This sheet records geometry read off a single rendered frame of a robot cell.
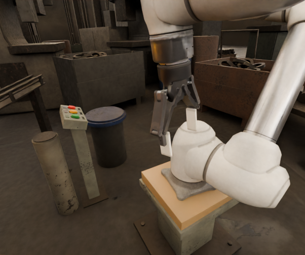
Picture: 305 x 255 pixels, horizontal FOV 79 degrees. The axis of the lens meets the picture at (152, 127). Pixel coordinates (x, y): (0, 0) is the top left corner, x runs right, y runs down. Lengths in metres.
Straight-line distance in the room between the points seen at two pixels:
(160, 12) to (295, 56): 0.47
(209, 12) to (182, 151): 0.46
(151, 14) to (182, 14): 0.06
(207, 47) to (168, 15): 3.24
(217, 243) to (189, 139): 0.64
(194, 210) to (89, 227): 0.68
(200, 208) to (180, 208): 0.08
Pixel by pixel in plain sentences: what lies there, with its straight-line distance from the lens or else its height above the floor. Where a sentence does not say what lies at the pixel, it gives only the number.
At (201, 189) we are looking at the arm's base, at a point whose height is 0.41.
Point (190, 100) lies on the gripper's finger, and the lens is 0.50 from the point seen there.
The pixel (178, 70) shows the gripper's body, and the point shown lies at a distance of 0.41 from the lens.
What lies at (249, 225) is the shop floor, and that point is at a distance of 1.28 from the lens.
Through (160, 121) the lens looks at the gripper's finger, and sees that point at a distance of 0.40.
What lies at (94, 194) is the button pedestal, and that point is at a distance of 1.35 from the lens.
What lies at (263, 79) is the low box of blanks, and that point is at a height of 0.55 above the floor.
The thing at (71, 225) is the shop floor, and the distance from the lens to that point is 1.29.
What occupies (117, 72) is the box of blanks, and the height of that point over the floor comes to 0.52.
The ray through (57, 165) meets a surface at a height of 0.36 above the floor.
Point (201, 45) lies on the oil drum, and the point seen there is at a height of 0.74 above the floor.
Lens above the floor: 0.97
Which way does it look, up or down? 27 degrees down
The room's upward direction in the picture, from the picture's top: 2 degrees counter-clockwise
